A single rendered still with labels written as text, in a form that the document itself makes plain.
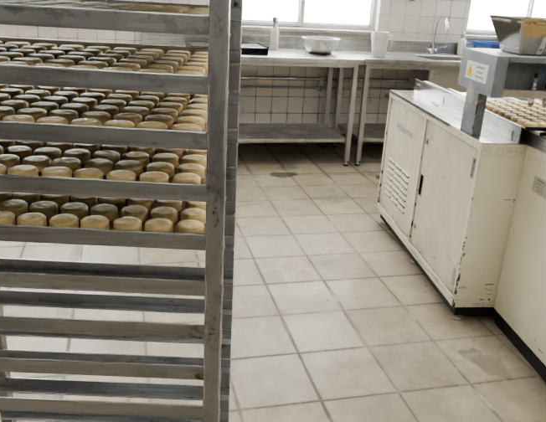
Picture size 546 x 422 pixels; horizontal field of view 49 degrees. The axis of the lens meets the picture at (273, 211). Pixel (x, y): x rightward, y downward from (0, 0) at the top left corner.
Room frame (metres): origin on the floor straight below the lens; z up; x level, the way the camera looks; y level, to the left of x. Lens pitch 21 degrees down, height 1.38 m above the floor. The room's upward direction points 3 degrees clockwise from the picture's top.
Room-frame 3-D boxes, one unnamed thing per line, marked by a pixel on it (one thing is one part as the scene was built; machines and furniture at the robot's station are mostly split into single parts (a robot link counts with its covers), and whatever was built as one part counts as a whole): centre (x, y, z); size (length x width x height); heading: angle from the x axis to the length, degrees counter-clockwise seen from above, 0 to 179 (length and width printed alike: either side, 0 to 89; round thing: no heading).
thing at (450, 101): (3.01, -0.89, 0.88); 1.28 x 0.01 x 0.07; 7
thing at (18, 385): (1.35, 0.41, 0.33); 0.64 x 0.03 x 0.03; 91
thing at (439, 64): (5.17, -0.56, 0.61); 3.40 x 0.70 x 1.22; 105
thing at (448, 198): (3.03, -1.10, 0.42); 1.28 x 0.72 x 0.84; 7
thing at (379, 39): (5.12, -0.81, 0.98); 0.20 x 0.14 x 0.20; 55
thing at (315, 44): (5.14, -0.32, 0.94); 0.33 x 0.33 x 0.12
